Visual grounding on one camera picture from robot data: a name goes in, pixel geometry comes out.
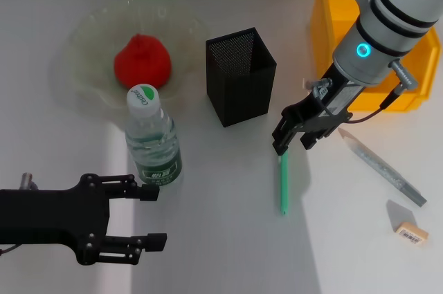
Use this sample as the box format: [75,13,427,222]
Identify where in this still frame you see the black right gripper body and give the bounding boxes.
[293,65,364,132]

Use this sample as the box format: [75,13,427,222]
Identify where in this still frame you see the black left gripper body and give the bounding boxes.
[0,173,111,266]

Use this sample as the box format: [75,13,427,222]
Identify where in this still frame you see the black wrist cable with connector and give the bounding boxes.
[304,59,419,124]
[0,172,38,255]

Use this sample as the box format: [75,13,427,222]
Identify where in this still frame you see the clear glass fruit plate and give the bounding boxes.
[48,0,213,117]

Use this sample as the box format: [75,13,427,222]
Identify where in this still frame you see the red knitted orange fruit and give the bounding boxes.
[114,33,173,91]

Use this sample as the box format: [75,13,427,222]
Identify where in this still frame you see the black mesh pen holder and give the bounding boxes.
[206,27,278,128]

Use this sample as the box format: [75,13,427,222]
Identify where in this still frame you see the yellow plastic bin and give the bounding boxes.
[310,0,443,113]

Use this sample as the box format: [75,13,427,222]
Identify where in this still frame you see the beige eraser with barcode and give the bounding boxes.
[394,221,430,248]

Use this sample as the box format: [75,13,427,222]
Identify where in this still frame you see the clear green-label water bottle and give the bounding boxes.
[125,83,183,188]

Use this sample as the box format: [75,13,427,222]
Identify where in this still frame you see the mint green pen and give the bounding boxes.
[278,154,289,217]

